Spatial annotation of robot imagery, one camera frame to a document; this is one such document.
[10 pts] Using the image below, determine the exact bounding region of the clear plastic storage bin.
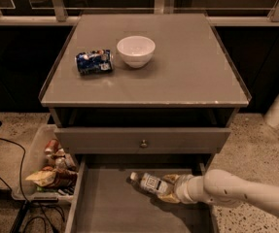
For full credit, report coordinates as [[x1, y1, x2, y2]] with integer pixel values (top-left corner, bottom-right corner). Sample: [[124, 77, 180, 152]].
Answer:
[[12, 124, 73, 203]]

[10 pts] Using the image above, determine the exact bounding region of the brown snack bag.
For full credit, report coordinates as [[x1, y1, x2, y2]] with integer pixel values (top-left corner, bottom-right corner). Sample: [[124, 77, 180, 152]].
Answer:
[[52, 169, 78, 187]]

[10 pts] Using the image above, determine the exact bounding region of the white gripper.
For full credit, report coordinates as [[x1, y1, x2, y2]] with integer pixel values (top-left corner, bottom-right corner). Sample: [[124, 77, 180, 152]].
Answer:
[[157, 174, 194, 204]]

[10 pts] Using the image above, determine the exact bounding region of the red soda can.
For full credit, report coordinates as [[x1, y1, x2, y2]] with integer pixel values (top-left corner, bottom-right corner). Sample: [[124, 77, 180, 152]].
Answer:
[[45, 139, 59, 154]]

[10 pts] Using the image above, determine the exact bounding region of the brass drawer knob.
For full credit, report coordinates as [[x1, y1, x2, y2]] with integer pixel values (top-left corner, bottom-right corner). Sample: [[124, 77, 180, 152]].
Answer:
[[140, 140, 148, 149]]

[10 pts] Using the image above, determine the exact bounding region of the grey open middle drawer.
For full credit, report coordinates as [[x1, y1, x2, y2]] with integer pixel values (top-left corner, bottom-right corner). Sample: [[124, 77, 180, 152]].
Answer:
[[65, 154, 218, 233]]

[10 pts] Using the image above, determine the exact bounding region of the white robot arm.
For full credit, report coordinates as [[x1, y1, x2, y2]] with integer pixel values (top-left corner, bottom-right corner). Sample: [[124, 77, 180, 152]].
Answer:
[[160, 113, 279, 218]]

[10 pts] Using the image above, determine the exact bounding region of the white ceramic bowl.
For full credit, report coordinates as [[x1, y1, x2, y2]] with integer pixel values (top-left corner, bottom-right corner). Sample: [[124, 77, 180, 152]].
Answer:
[[117, 36, 156, 68]]

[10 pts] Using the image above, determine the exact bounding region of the blue crushed soda can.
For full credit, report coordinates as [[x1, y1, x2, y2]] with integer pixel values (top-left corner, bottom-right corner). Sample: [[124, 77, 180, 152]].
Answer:
[[75, 50, 113, 76]]

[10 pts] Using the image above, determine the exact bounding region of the yellow snack bag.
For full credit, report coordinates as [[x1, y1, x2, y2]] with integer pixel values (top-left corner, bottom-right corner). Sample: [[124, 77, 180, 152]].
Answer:
[[25, 171, 56, 187]]

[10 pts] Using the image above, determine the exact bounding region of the grey drawer cabinet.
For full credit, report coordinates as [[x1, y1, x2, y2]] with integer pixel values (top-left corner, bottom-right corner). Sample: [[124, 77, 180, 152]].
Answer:
[[38, 13, 252, 233]]

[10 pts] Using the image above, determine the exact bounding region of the clear plastic water bottle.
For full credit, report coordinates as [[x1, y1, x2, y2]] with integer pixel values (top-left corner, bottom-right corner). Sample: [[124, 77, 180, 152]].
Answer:
[[130, 172, 174, 197]]

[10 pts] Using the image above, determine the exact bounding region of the black cable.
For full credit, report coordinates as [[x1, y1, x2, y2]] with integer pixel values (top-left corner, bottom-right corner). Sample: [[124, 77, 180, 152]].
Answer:
[[0, 133, 67, 233]]

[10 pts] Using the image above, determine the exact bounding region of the grey top drawer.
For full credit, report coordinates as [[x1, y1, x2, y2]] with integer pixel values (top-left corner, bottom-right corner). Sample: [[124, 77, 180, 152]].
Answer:
[[55, 127, 230, 154]]

